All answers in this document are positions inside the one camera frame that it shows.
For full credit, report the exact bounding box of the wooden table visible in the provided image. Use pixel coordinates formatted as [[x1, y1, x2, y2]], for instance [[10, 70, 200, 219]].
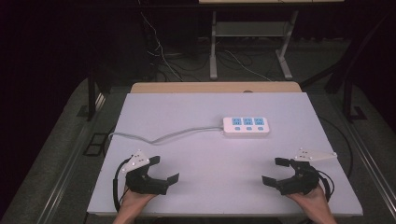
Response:
[[129, 81, 303, 94]]

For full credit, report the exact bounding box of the black floor frame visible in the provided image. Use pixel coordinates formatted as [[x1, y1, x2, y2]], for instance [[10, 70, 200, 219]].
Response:
[[82, 133, 109, 158]]

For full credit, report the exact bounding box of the white table board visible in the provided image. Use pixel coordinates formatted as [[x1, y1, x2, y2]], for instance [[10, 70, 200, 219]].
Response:
[[86, 91, 364, 217]]

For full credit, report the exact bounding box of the white floor cable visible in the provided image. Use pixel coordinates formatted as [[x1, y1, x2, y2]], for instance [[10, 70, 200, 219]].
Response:
[[223, 49, 273, 82], [139, 11, 185, 82]]

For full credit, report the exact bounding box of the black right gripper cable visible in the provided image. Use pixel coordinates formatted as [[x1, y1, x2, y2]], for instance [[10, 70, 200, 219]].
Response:
[[317, 169, 336, 203]]

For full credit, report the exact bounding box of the aluminium floor rail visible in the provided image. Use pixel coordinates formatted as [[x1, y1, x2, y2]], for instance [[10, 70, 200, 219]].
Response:
[[344, 119, 396, 216], [36, 92, 107, 224]]

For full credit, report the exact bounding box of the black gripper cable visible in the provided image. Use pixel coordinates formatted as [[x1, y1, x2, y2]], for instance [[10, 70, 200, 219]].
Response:
[[317, 169, 336, 203], [112, 157, 133, 214]]

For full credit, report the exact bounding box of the white power strip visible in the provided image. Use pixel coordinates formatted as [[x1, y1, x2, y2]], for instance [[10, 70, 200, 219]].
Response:
[[221, 116, 271, 138]]

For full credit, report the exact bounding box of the grey metal stand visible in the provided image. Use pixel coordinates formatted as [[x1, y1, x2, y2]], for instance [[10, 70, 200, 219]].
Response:
[[208, 9, 301, 81]]

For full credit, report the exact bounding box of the person's left hand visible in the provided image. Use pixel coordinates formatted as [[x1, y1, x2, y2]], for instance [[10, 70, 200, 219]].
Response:
[[119, 186, 157, 217]]

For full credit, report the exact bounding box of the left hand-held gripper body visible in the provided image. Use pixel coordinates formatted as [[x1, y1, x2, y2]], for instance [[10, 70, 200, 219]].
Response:
[[120, 149, 168, 196]]

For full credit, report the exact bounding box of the black metal stand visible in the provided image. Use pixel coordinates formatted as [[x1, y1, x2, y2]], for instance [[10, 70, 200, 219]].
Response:
[[323, 12, 369, 123], [77, 69, 111, 122]]

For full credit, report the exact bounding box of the person's right hand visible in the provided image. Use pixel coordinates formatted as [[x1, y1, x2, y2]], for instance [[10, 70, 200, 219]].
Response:
[[285, 185, 332, 217]]

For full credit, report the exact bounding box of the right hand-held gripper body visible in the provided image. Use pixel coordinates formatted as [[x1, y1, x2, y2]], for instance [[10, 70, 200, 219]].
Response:
[[275, 147, 338, 197]]

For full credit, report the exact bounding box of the thin black floor cable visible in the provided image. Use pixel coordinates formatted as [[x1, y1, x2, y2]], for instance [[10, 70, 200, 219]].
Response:
[[317, 115, 355, 180]]

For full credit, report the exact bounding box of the grey power strip cable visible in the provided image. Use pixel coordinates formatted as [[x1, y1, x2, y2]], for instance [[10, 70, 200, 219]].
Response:
[[107, 125, 225, 147]]

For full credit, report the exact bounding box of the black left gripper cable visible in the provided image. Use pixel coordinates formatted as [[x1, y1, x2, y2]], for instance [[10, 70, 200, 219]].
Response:
[[112, 157, 133, 214]]

